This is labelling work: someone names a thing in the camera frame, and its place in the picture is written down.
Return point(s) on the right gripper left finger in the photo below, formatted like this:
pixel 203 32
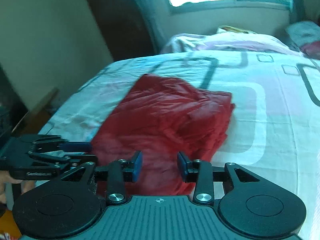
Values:
pixel 120 172

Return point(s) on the teal curtain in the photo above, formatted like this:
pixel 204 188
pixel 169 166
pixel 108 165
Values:
pixel 297 11
pixel 156 15

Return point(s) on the left teal curtain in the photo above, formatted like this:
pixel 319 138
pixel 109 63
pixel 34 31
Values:
pixel 156 15

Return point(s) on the pink folded blanket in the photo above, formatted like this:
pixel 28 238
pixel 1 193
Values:
pixel 227 39

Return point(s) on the patterned white bed quilt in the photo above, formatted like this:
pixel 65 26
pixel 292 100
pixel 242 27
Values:
pixel 274 131

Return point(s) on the person's left hand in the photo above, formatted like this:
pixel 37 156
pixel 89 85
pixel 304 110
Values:
pixel 6 178

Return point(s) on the red quilted down jacket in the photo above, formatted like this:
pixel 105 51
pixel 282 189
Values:
pixel 161 116

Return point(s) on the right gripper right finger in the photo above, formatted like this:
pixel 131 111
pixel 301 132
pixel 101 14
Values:
pixel 200 173

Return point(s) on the grey and red pillows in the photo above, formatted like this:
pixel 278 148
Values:
pixel 305 35

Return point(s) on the right teal curtain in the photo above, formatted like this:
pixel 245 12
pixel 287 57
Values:
pixel 297 11

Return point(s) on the dark wooden wardrobe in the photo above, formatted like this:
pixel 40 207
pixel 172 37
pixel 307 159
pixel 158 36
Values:
pixel 123 28

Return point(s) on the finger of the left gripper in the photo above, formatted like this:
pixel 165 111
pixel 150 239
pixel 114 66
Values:
pixel 78 159
pixel 76 146

